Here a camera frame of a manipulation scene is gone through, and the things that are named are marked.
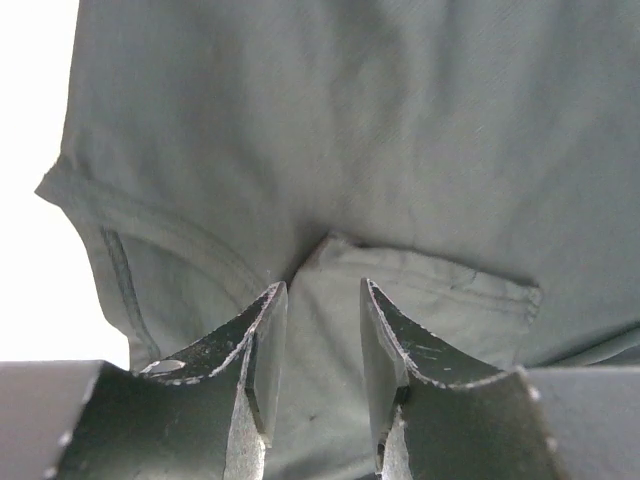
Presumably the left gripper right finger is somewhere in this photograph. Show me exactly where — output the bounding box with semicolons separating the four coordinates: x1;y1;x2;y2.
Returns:
360;279;520;479

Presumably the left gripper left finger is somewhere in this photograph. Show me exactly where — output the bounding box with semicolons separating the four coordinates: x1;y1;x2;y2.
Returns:
140;282;288;479

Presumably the black t-shirt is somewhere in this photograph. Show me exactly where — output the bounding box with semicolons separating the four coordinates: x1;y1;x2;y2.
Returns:
36;1;639;479

